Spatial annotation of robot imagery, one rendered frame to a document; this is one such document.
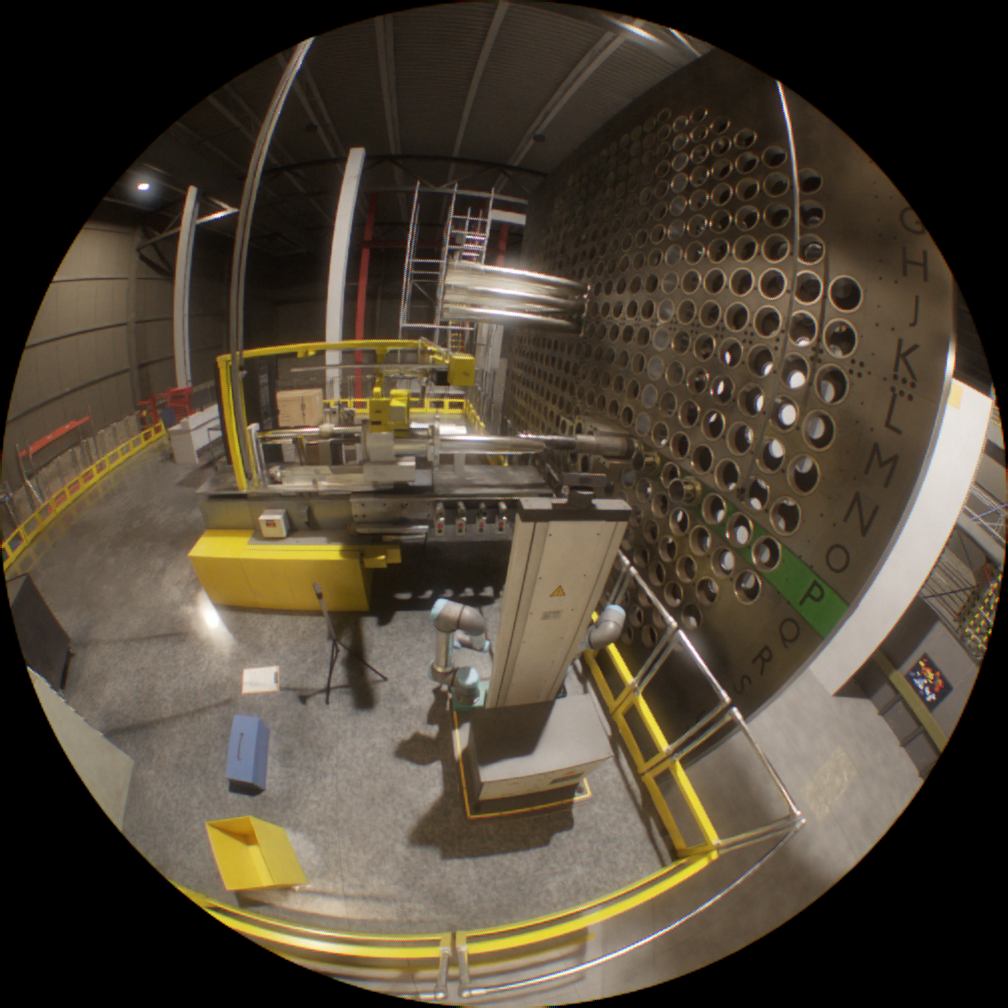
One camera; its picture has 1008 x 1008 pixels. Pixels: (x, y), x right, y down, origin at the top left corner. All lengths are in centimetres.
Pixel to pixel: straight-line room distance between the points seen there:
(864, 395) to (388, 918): 366
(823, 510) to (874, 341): 101
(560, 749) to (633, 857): 119
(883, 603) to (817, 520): 546
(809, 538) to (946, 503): 527
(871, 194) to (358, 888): 467
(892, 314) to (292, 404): 897
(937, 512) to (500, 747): 710
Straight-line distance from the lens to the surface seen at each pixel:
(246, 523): 331
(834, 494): 217
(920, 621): 888
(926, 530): 726
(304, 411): 819
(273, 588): 310
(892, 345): 221
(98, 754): 299
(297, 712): 261
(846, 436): 217
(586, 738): 154
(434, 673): 180
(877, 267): 240
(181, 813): 284
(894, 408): 212
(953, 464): 726
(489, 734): 147
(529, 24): 896
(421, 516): 280
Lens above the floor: 220
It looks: 29 degrees down
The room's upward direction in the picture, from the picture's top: 8 degrees clockwise
